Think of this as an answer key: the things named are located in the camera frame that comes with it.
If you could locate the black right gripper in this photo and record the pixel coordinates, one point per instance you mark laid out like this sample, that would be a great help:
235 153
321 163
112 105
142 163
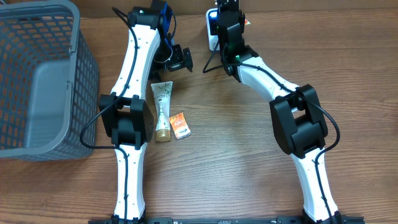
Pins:
242 16

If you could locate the grey plastic shopping basket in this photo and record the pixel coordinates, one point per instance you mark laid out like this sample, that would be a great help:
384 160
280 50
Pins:
49 82

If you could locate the white gold cosmetic tube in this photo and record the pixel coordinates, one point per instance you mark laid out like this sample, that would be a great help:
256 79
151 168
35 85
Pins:
162 97

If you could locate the small orange white packet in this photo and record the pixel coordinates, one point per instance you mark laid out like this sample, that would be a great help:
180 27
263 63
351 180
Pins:
180 126

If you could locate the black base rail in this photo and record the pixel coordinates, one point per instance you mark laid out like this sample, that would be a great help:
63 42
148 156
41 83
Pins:
277 220

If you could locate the white barcode scanner stand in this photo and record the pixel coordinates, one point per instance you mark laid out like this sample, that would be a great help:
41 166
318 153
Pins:
211 19

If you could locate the yellow white snack bag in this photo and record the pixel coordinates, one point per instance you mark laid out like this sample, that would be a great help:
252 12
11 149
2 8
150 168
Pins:
247 22

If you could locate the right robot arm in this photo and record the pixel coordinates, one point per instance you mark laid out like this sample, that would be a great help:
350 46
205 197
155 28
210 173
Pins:
298 120

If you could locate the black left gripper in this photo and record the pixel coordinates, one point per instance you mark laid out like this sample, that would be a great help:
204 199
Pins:
177 64

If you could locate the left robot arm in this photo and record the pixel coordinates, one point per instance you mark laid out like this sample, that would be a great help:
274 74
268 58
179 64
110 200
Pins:
126 116

